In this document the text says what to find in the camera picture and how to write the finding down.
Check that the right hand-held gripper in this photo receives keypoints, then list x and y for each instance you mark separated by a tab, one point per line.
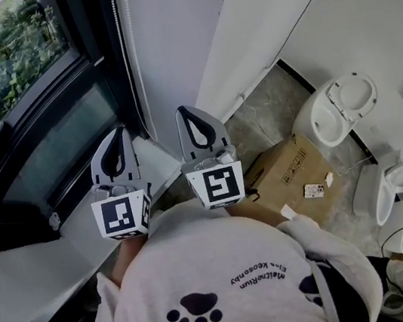
221	185

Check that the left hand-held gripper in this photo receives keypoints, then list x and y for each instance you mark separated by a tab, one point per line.
117	216

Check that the person's left forearm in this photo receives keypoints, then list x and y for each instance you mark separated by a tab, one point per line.
124	261

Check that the black framed window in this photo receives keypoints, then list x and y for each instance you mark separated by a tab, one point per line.
45	117

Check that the brown cardboard box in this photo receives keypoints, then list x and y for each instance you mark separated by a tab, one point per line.
295	175

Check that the white paper tag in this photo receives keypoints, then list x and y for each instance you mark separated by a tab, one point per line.
288	213

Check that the patterned phone case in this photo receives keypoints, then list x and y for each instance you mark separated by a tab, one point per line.
313	190

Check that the grey paw print sweatshirt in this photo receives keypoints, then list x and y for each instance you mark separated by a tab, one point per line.
211	262

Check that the large round white toilet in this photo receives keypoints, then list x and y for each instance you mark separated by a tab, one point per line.
331	115

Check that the small white paper scrap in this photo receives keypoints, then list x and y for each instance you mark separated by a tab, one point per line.
329	179

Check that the white toilet with narrow bowl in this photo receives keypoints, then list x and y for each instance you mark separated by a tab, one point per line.
385	186

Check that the small white window bracket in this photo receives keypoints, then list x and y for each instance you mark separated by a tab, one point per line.
54	221

